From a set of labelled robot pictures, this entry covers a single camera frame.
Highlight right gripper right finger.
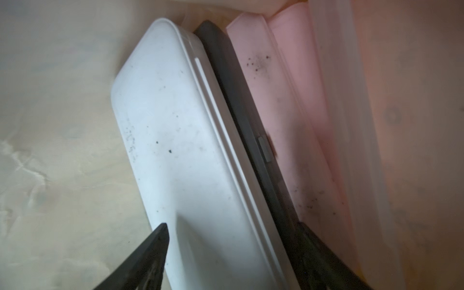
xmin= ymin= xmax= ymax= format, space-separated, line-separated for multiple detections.
xmin=297 ymin=222 xmax=371 ymax=290

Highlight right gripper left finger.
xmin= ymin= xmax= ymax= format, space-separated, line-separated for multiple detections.
xmin=95 ymin=223 xmax=170 ymax=290

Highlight printed canvas tote bag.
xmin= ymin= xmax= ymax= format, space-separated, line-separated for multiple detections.
xmin=1 ymin=1 xmax=464 ymax=290

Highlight white pencil case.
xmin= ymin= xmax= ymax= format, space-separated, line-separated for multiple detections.
xmin=111 ymin=18 xmax=299 ymax=290

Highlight black pencil case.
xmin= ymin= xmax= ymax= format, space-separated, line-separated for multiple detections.
xmin=195 ymin=21 xmax=327 ymax=290

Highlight pink pencil case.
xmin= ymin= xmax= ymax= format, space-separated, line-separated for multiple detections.
xmin=227 ymin=2 xmax=361 ymax=274

